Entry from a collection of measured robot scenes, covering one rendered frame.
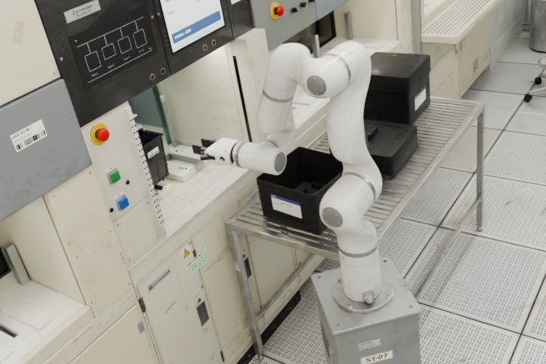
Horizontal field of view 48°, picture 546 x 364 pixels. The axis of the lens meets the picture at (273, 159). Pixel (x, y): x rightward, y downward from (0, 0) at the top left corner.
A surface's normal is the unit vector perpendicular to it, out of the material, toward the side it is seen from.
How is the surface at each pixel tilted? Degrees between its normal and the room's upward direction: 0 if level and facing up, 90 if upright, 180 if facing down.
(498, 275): 0
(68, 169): 90
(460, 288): 0
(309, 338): 0
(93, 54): 90
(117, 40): 90
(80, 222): 90
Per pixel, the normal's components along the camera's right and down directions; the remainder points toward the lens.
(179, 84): -0.56, 0.48
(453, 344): -0.15, -0.86
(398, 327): 0.18, 0.45
